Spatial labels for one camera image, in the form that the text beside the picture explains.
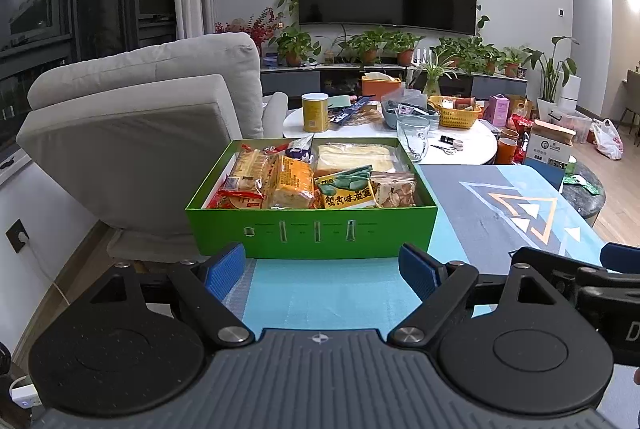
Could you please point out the yellow tin can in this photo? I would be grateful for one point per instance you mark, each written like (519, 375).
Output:
(315, 114)

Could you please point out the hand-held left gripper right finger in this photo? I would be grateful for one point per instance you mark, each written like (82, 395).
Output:
(420, 271)

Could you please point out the green sachets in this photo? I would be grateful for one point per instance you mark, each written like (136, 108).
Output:
(580, 183)

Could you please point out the dark marble round table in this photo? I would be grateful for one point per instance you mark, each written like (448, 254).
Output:
(585, 206)

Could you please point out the grey dining chair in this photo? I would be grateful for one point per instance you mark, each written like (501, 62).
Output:
(632, 94)

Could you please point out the brown paper bag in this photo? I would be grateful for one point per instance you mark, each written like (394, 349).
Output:
(519, 104)

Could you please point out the red foil bags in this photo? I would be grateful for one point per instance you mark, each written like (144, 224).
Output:
(521, 129)

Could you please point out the grey-blue bowl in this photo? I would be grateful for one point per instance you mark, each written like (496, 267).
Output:
(390, 116)

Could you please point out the small dark snack packet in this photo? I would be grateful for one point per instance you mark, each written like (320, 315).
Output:
(300, 149)

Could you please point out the red berry branches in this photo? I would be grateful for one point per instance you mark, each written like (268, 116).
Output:
(260, 26)

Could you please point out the bread loaf packet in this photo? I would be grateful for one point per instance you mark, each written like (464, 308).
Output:
(360, 156)

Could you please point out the person's right hand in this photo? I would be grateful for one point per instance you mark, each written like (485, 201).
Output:
(637, 376)

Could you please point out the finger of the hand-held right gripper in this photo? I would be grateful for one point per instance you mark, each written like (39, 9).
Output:
(620, 256)
(555, 266)

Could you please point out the grey armchair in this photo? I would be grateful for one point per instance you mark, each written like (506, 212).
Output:
(125, 134)

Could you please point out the red snack packet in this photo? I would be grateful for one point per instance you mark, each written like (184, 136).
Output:
(247, 169)

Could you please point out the dark blue flat packet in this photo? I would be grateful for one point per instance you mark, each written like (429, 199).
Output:
(350, 111)

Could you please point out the tall plant in white pot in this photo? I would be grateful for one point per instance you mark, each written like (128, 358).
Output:
(550, 74)

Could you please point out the clear glass cup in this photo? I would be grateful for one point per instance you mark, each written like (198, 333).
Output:
(413, 139)

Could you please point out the red-orange round cracker packet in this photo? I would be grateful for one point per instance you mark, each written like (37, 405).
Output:
(240, 203)

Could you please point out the white cardboard box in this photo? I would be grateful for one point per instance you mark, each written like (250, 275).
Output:
(547, 149)

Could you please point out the potted green plant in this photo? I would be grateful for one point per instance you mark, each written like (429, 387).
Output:
(369, 46)
(293, 46)
(405, 49)
(511, 66)
(475, 54)

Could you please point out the blue and grey table mat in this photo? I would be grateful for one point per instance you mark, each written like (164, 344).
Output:
(325, 294)

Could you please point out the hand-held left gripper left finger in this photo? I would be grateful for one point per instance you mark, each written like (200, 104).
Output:
(225, 271)

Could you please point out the plant in glass vase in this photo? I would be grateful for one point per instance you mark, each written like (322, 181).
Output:
(433, 79)

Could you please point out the green and yellow bean packet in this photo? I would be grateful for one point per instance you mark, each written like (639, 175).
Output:
(345, 191)

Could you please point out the orange tissue box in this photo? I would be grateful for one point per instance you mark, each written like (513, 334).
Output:
(381, 88)

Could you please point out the green cardboard box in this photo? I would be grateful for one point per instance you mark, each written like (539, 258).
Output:
(225, 229)

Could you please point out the orange snack packet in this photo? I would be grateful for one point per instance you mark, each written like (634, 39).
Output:
(290, 181)

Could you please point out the scissors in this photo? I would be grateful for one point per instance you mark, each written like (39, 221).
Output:
(442, 149)

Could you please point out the white power strip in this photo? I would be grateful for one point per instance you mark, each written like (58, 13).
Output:
(25, 395)

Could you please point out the white plastic bag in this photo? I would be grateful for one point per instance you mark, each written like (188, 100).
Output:
(607, 139)

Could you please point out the white air purifier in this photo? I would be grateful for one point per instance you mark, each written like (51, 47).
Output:
(572, 91)

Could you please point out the grey television cabinet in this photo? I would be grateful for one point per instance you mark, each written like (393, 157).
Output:
(290, 79)

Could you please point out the black wall socket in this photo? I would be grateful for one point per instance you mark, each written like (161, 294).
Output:
(17, 236)

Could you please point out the yellow woven basket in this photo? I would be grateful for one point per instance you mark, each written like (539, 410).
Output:
(452, 119)

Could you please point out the pink carton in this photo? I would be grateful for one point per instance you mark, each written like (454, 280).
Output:
(496, 111)

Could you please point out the round white coffee table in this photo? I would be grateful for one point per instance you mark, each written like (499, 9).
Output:
(475, 149)

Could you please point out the orange mug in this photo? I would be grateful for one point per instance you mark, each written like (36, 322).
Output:
(506, 153)

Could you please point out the clear storage bin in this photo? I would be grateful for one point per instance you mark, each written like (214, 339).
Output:
(580, 126)

